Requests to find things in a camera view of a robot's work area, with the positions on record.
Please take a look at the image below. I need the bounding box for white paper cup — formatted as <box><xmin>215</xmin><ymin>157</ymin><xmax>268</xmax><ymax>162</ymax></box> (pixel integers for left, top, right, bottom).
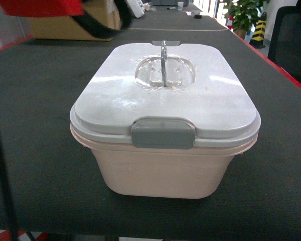
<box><xmin>177</xmin><ymin>2</ymin><xmax>184</xmax><ymax>11</ymax></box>

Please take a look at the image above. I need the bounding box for yellow black striped bollard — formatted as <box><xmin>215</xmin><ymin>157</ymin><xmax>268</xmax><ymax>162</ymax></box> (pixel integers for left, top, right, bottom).
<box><xmin>249</xmin><ymin>12</ymin><xmax>267</xmax><ymax>49</ymax></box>

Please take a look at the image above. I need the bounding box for red white traffic cone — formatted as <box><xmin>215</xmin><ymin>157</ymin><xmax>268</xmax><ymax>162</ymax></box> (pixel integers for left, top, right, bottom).
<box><xmin>226</xmin><ymin>15</ymin><xmax>234</xmax><ymax>31</ymax></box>

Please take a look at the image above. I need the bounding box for green potted plant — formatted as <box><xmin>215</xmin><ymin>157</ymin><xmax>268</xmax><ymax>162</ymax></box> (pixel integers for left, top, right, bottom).
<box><xmin>222</xmin><ymin>0</ymin><xmax>270</xmax><ymax>39</ymax></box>

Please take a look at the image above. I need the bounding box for brown cardboard box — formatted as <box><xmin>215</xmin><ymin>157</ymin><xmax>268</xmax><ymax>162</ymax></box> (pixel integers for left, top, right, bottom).
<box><xmin>28</xmin><ymin>0</ymin><xmax>120</xmax><ymax>41</ymax></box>

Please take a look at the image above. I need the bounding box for black office chair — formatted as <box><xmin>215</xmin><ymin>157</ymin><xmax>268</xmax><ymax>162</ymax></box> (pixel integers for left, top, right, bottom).
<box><xmin>268</xmin><ymin>4</ymin><xmax>301</xmax><ymax>84</ymax></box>

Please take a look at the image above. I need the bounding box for white box lid grey handle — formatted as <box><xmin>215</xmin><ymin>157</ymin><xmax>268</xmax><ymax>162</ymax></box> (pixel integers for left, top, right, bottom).
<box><xmin>70</xmin><ymin>43</ymin><xmax>261</xmax><ymax>149</ymax></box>

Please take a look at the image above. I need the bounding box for white foam block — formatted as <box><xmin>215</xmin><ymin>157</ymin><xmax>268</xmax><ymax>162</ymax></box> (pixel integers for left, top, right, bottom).
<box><xmin>126</xmin><ymin>0</ymin><xmax>145</xmax><ymax>18</ymax></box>

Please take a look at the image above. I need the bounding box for dark grey table mat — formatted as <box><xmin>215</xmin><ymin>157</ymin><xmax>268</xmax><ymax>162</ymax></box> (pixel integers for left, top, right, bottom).
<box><xmin>0</xmin><ymin>8</ymin><xmax>301</xmax><ymax>240</ymax></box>

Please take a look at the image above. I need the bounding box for pink plastic storage box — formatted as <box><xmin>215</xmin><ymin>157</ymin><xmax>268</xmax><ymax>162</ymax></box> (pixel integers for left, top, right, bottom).
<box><xmin>70</xmin><ymin>127</ymin><xmax>257</xmax><ymax>199</ymax></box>

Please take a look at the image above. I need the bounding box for black cable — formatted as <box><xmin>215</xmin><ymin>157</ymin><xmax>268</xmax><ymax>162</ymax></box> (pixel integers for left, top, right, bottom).
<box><xmin>0</xmin><ymin>100</ymin><xmax>20</xmax><ymax>241</ymax></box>

